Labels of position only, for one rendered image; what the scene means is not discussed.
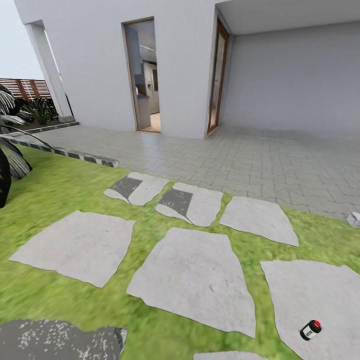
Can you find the fixed window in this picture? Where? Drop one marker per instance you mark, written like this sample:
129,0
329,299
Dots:
141,53

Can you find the insectifuge atomizer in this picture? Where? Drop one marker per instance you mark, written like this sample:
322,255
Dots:
310,330

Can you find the door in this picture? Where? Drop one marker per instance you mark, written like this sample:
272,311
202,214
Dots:
221,41

